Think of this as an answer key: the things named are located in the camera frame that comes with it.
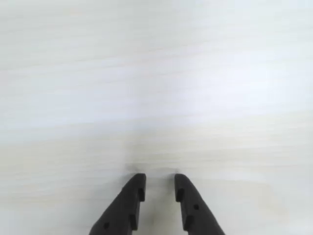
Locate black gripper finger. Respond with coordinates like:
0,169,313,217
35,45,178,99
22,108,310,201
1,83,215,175
174,173,226,235
88,173,147,235

